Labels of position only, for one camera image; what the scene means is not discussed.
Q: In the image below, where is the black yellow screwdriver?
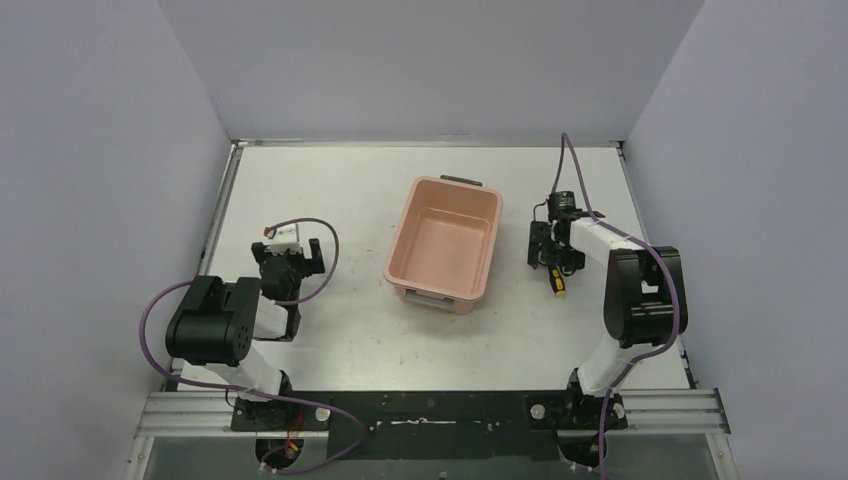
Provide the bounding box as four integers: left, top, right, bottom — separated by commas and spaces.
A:
547, 265, 566, 297

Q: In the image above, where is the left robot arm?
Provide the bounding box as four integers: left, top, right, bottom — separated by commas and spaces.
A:
165, 237, 326, 431

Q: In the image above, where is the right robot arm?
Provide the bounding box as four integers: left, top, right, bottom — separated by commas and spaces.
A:
527, 191, 688, 429

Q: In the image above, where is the pink plastic bin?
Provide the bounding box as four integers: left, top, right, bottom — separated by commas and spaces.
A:
383, 175, 503, 314

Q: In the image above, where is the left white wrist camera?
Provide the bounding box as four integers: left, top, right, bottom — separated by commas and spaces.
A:
263, 224, 303, 255

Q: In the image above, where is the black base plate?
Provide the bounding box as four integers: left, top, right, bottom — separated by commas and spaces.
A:
230, 387, 628, 466

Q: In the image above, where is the aluminium front rail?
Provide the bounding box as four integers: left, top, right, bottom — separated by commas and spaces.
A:
135, 389, 730, 439

